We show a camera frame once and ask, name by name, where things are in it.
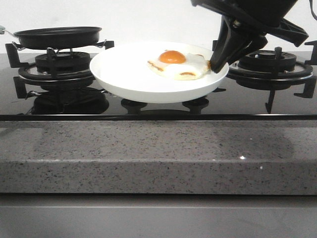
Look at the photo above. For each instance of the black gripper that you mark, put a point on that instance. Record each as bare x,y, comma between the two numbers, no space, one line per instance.
265,16

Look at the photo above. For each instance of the fried egg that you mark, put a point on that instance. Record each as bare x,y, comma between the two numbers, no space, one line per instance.
178,66

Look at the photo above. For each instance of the white round plate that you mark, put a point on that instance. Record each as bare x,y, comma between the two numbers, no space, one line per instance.
123,71

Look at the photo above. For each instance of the black frying pan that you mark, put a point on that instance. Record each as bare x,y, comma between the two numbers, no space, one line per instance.
58,37

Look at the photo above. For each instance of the black glass gas cooktop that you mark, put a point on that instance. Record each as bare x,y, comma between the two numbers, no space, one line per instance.
231,101

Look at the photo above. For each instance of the black burner with pan support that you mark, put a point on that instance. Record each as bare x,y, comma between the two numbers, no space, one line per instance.
52,71

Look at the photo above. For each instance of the grey cabinet front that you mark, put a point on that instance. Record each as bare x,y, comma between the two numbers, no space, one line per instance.
157,216

